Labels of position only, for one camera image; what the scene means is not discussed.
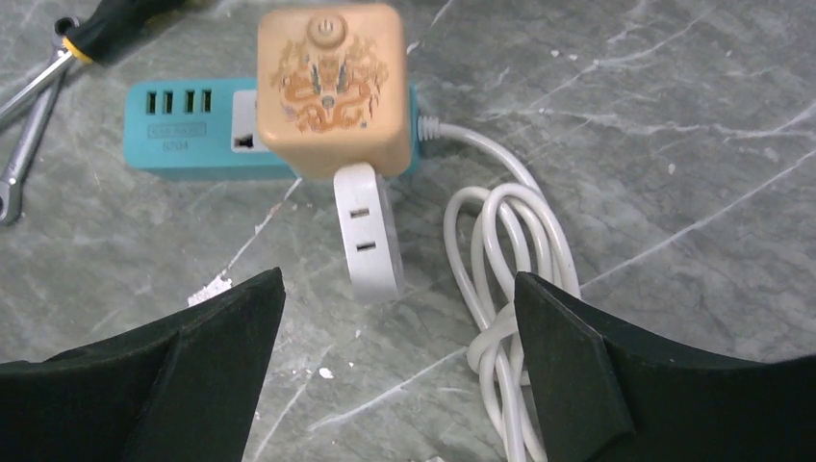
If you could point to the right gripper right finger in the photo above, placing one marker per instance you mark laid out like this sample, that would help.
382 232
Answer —
608 390

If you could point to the beige cube plug adapter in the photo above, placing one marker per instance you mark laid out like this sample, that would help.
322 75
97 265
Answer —
333 90

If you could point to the white plug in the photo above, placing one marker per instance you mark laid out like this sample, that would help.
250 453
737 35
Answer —
367 226

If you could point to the teal power strip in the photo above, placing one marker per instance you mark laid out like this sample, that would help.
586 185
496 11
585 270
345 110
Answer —
206 130

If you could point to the silver combination wrench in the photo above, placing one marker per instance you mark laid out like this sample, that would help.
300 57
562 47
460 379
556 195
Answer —
37 99

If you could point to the yellow black screwdriver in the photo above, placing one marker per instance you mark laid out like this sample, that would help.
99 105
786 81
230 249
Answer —
113 28

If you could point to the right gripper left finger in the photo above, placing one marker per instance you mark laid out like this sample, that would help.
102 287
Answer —
181 388

